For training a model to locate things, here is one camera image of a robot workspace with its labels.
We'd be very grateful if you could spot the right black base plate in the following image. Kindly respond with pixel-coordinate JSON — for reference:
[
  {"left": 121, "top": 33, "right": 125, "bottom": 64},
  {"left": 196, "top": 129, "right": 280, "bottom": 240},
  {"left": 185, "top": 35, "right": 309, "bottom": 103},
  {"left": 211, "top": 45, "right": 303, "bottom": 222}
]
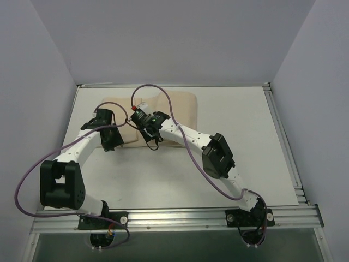
[{"left": 225, "top": 209, "right": 266, "bottom": 228}]

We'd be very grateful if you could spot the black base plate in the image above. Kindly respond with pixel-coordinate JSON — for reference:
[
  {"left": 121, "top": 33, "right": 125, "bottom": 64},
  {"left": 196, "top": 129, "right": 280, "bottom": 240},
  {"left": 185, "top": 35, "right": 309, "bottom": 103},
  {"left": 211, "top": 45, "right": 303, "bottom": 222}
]
[
  {"left": 77, "top": 210, "right": 129, "bottom": 231},
  {"left": 225, "top": 209, "right": 266, "bottom": 228}
]

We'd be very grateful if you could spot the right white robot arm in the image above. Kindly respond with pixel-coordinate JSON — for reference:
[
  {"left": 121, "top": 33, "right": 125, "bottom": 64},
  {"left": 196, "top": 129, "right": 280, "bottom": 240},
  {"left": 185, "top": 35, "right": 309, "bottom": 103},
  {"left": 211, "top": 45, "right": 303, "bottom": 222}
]
[{"left": 130, "top": 106, "right": 266, "bottom": 225}]

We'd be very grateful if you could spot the beige cloth kit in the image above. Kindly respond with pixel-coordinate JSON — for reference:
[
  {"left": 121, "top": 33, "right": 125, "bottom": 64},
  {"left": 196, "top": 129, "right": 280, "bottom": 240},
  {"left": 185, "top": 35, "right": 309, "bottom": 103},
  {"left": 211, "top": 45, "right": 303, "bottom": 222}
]
[{"left": 94, "top": 87, "right": 199, "bottom": 148}]

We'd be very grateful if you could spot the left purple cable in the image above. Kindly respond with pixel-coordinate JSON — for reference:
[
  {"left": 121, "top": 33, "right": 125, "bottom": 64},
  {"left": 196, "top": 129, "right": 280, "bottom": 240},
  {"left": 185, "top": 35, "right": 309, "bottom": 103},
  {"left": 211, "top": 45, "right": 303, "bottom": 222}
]
[{"left": 15, "top": 100, "right": 131, "bottom": 249}]

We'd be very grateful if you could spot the back aluminium rail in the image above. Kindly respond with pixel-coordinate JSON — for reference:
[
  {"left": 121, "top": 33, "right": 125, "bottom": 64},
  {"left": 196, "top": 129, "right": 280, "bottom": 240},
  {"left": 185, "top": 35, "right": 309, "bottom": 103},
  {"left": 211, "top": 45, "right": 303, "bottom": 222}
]
[{"left": 77, "top": 82, "right": 271, "bottom": 89}]

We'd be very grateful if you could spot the purple cable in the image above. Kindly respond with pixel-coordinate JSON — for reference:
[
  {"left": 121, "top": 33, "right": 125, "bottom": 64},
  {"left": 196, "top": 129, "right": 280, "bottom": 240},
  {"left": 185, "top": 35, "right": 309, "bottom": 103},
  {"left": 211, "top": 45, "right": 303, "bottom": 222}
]
[
  {"left": 130, "top": 84, "right": 267, "bottom": 241},
  {"left": 15, "top": 100, "right": 131, "bottom": 249}
]

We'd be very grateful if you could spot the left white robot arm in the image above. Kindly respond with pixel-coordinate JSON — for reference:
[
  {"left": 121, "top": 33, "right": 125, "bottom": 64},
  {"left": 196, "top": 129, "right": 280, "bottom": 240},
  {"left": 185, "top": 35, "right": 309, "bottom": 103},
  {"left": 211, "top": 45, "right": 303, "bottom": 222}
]
[{"left": 40, "top": 109, "right": 124, "bottom": 229}]

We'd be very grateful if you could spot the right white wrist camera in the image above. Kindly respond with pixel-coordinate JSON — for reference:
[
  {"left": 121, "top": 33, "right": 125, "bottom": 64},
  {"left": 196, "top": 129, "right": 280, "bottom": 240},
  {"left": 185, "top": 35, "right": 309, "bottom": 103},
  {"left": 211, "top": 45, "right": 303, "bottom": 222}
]
[{"left": 132, "top": 102, "right": 149, "bottom": 111}]

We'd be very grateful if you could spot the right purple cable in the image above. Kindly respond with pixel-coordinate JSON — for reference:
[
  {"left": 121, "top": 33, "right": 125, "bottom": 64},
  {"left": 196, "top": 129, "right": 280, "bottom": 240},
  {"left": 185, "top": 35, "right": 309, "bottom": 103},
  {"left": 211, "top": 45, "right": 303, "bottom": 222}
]
[{"left": 130, "top": 84, "right": 267, "bottom": 241}]

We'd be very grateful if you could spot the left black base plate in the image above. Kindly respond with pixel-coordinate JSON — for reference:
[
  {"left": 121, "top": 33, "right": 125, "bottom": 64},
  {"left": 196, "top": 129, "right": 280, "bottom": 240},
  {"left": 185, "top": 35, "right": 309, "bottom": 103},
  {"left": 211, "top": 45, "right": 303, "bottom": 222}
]
[{"left": 77, "top": 210, "right": 129, "bottom": 231}]

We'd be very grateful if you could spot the front aluminium rail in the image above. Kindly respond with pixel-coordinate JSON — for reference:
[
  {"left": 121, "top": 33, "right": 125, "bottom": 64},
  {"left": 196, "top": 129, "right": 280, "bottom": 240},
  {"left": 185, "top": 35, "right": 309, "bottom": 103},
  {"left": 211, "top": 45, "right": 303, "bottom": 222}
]
[{"left": 31, "top": 205, "right": 324, "bottom": 234}]

